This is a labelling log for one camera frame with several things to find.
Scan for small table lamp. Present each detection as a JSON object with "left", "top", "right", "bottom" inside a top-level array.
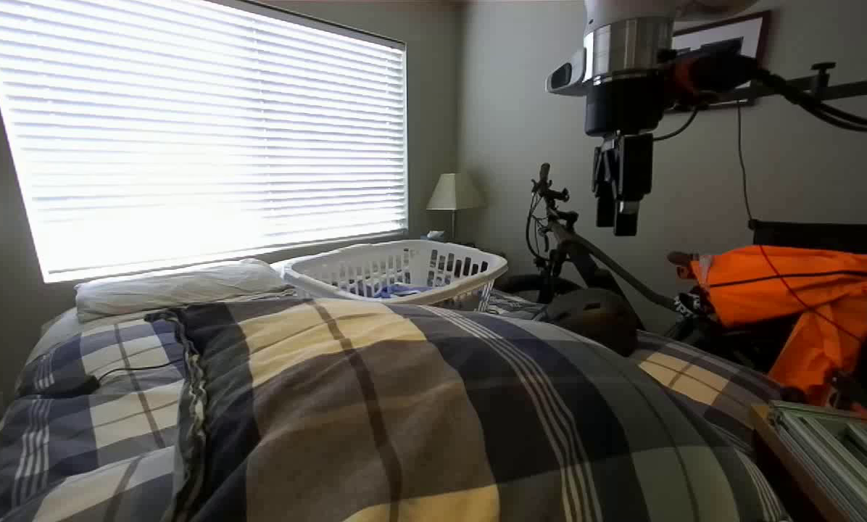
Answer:
[{"left": 426, "top": 170, "right": 480, "bottom": 237}]

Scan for black bicycle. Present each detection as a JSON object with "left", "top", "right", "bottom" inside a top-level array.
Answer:
[{"left": 496, "top": 162, "right": 698, "bottom": 330}]

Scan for orange jacket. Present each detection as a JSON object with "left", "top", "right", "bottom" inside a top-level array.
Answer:
[{"left": 683, "top": 243, "right": 867, "bottom": 402}]

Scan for white laundry basket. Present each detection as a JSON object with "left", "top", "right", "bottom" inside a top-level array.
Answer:
[{"left": 274, "top": 241, "right": 508, "bottom": 307}]

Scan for plaid pillow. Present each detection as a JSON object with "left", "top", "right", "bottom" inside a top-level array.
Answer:
[{"left": 167, "top": 299, "right": 785, "bottom": 522}]

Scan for white pillow near window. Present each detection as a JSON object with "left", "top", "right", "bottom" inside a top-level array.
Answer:
[{"left": 74, "top": 257, "right": 287, "bottom": 321}]

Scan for plaid bed cover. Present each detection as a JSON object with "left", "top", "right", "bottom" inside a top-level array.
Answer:
[{"left": 0, "top": 312, "right": 186, "bottom": 522}]

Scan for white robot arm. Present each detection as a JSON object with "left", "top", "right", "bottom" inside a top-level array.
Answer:
[{"left": 547, "top": 0, "right": 756, "bottom": 234}]

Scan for white window blinds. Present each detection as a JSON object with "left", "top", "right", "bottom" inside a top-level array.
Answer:
[{"left": 0, "top": 0, "right": 408, "bottom": 285}]

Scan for framed wall picture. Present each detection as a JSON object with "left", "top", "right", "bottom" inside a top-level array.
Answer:
[{"left": 671, "top": 11, "right": 770, "bottom": 59}]

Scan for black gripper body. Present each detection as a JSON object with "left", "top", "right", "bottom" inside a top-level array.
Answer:
[{"left": 583, "top": 78, "right": 669, "bottom": 199}]

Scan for black helmet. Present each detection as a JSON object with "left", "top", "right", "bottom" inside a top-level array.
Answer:
[{"left": 544, "top": 289, "right": 637, "bottom": 356}]

